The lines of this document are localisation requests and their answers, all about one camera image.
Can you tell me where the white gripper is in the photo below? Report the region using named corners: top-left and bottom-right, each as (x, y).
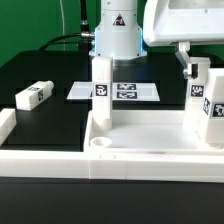
top-left (143, 0), bottom-right (224, 79)

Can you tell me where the white desk top tray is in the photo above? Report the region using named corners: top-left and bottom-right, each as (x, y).
top-left (83, 110), bottom-right (224, 156)

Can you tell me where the printed marker sheet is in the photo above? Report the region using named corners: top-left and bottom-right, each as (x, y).
top-left (67, 82), bottom-right (160, 102)

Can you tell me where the black connector post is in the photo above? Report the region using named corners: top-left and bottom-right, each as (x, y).
top-left (78, 0), bottom-right (89, 51)

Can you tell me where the white thin cable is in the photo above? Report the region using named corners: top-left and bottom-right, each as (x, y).
top-left (59, 0), bottom-right (66, 52)

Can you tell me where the black cable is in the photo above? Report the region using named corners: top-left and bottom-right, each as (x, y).
top-left (39, 31), bottom-right (98, 52)

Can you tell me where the white U-shaped fence frame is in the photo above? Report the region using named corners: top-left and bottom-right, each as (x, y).
top-left (0, 107), bottom-right (224, 184)

